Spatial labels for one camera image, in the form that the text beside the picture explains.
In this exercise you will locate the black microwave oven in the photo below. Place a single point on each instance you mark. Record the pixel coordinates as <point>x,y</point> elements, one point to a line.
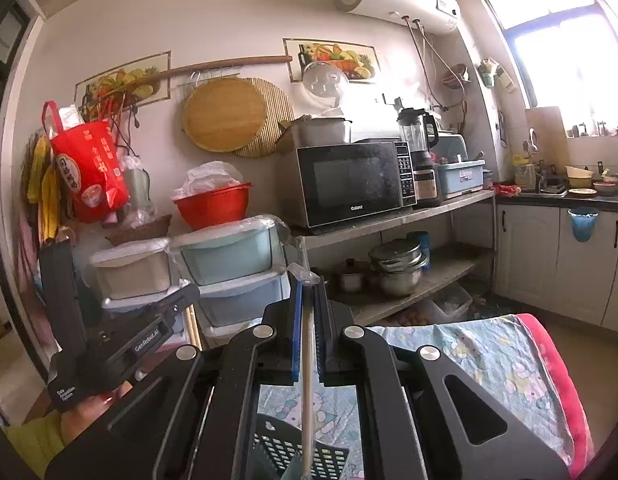
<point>318,186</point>

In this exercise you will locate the dark green utensil basket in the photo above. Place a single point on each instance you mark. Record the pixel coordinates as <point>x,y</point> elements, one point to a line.
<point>277,453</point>

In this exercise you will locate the right pastel drawer tower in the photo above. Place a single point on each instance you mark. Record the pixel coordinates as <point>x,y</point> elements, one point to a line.
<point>238,267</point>

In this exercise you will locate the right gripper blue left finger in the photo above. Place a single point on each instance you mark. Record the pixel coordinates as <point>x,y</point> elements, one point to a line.
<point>297,304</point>

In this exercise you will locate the person's left hand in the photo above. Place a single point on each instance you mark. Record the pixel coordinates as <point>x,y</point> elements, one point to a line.
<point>76,420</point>

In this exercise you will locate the pastel drawer tower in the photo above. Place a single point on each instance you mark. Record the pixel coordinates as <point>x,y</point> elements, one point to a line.
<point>238,267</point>
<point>134,274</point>

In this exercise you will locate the blue hanging bin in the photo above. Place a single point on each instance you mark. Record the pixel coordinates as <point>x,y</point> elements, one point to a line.
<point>582,223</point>

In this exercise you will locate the kitchen window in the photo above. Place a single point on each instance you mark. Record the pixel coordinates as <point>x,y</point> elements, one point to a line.
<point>566,52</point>

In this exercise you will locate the stainless steel pot stack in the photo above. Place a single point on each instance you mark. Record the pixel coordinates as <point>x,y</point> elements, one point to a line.
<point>399,266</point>

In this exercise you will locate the black blender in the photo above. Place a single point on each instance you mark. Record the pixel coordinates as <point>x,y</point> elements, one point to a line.
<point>419,129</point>

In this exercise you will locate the blue dish rack box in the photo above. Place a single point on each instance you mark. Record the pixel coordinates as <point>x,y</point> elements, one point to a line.
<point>460,178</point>

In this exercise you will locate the pink blanket under cloth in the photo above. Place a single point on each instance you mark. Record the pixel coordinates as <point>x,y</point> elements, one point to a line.
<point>567,394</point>

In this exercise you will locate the white kitchen cabinets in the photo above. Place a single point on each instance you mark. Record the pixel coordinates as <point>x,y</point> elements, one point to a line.
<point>541,264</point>

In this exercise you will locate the red shopping bag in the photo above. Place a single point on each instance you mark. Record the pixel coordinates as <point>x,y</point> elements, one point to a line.
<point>88,163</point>

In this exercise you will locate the round bamboo tray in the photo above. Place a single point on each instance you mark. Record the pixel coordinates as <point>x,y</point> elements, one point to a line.
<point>224,115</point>

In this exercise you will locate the red plastic basin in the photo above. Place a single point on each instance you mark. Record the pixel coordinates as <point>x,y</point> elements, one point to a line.
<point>211,208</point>

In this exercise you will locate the wooden cutting board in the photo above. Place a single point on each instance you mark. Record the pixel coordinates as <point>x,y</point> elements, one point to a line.
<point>549,136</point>

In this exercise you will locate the wooden chopstick pair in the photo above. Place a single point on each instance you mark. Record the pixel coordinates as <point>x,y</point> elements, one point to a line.
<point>306,280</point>

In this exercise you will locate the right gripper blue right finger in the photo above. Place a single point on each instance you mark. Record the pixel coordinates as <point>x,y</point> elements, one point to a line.
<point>317,293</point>

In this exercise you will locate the left pastel drawer tower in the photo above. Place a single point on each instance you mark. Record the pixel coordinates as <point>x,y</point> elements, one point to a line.
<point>134,274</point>

